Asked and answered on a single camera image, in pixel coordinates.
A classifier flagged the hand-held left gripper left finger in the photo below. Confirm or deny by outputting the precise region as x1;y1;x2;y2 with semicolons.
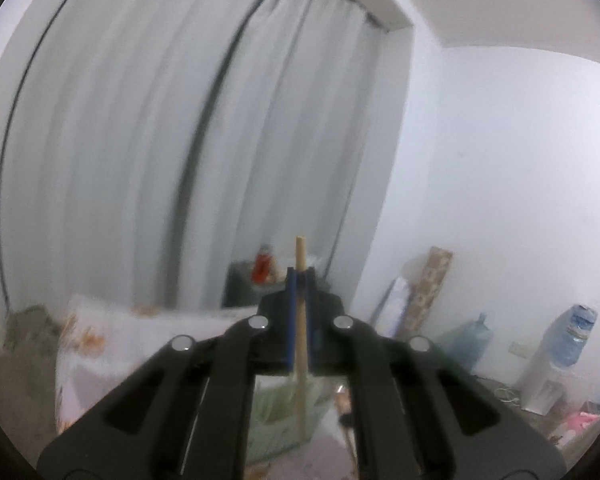
36;268;298;480

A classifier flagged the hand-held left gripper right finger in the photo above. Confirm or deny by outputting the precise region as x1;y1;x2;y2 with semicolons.
307;266;567;480

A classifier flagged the bamboo chopstick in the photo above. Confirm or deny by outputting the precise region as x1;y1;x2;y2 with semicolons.
293;235;314;450

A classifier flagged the mint green utensil basket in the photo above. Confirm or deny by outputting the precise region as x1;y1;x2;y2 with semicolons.
246;375;332;465

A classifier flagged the red bottle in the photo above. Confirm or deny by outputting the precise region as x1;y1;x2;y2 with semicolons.
251;244;277;285

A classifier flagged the grey cabinet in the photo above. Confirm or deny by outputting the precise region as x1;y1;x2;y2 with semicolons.
222;260;331;311

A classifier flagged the white board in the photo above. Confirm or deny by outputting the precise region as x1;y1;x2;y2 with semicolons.
370;260;421;338

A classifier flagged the patterned rolled mat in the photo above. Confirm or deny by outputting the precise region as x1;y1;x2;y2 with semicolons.
395;246;454;343

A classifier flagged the blue water jug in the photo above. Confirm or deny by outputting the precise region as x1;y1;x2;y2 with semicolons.
437;311;496;376

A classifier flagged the floral checked tablecloth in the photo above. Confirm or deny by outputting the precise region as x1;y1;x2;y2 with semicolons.
54;291;362;480

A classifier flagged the white curtain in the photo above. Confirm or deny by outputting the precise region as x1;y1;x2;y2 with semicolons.
0;0;415;313

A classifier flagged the white water dispenser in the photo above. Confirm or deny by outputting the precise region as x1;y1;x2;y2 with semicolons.
512;347;571;416

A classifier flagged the water dispenser bottle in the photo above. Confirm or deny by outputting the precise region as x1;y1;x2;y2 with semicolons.
545;303;599;368

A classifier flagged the pink bag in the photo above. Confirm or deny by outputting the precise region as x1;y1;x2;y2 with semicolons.
562;407;600;436

